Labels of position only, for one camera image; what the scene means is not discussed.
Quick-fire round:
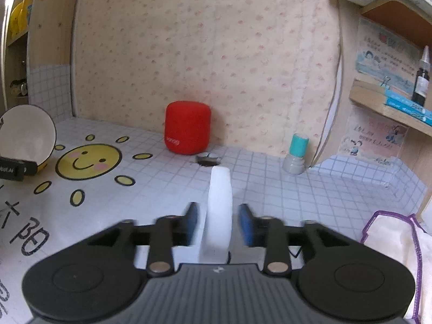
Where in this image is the dark dropper bottle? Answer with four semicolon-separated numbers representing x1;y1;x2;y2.
412;45;431;106

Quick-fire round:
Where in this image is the wooden shelf cabinet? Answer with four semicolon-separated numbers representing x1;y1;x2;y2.
0;0;89;124

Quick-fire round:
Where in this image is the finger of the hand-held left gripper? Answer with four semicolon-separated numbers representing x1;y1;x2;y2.
0;157;38;182

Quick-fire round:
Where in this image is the teal capped grey stamp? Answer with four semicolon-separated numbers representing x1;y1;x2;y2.
283;133;310;175

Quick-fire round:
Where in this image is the stack of blue books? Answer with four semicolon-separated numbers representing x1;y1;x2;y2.
384;90;432;124

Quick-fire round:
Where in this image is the yellow plastic plate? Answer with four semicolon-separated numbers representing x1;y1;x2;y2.
9;2;29;38

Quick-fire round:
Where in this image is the white cloth with purple trim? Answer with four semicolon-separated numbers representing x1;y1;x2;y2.
360;211;430;324

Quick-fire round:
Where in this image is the red round speaker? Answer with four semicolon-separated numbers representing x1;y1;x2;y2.
165;100;212;155

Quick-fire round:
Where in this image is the wooden wall shelf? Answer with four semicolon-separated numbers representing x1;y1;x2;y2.
337;0;432;220

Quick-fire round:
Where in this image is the white cable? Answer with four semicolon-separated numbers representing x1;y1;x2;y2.
311;0;342;168

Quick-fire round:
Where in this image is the white sponge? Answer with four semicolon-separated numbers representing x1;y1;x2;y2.
202;166;233;264

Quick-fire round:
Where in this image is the small cartoon wall poster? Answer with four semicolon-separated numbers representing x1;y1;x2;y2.
338;106;408;158

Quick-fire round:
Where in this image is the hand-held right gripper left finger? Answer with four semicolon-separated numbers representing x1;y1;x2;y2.
88;202;200;275

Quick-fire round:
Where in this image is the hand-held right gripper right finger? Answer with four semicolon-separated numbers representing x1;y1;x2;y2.
238;203;342;275

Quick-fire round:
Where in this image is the white bowl with yellow outside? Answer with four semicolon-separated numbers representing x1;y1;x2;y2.
0;105;57;173

